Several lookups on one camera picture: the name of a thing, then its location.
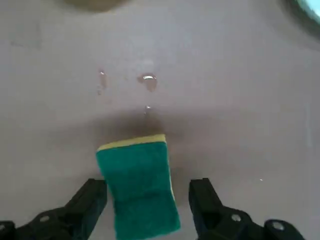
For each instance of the green and yellow sponge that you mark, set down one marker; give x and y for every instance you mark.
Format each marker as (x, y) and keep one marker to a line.
(140, 180)

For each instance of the pale green plate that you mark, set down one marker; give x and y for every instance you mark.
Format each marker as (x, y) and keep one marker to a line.
(313, 6)

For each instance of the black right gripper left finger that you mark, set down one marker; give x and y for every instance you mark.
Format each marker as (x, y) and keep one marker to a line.
(75, 215)

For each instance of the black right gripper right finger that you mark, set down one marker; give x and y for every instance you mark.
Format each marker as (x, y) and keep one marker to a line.
(212, 217)

